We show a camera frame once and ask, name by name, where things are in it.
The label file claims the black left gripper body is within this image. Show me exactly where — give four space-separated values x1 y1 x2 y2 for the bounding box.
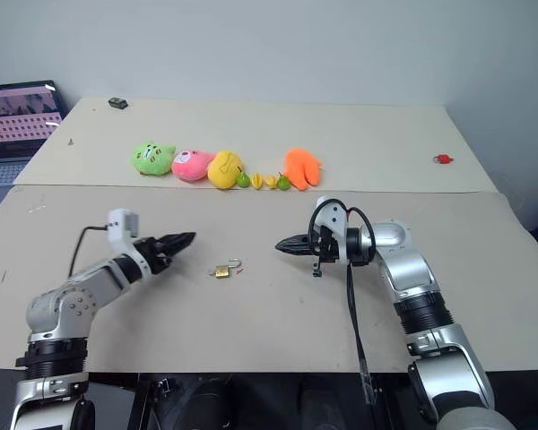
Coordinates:
134 236 172 276

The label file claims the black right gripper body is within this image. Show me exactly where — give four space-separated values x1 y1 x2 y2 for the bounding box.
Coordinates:
308 223 343 280

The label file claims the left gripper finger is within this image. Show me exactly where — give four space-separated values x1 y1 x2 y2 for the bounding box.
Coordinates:
160 241 195 262
156 231 197 248

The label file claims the brass padlock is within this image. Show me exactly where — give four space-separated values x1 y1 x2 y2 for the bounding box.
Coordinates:
213 256 244 280

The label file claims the orange plush toy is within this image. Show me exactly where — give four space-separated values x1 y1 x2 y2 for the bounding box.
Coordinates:
282 147 325 192

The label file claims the pink plush toy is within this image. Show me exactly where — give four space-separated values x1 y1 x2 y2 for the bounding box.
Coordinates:
171 149 217 183

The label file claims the yellow plush toy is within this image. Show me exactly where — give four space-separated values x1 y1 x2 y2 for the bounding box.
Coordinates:
206 150 246 190

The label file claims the green plush toy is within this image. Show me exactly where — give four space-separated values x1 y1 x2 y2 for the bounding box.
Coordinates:
131 140 178 176

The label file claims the dark rounded shape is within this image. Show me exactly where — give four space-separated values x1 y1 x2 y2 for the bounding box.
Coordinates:
161 374 234 430

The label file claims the open laptop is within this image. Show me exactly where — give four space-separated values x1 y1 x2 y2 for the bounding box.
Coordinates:
0 80 66 217

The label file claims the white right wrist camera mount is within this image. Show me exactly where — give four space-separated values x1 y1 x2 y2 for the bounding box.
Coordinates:
313 195 349 263

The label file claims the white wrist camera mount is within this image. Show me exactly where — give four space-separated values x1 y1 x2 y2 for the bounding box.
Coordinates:
106 207 152 277
313 195 349 263

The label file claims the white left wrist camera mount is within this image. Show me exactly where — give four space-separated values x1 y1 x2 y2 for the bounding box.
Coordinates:
106 207 152 277

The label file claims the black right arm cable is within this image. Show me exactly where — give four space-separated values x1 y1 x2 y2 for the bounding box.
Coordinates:
307 198 378 407

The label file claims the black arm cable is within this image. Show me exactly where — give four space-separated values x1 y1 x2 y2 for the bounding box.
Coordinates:
307 198 378 407
67 225 111 277

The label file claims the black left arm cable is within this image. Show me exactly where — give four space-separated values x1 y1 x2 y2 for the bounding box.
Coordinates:
67 225 111 277

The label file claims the black table frame strut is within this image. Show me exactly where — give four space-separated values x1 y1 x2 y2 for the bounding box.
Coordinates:
126 372 152 430

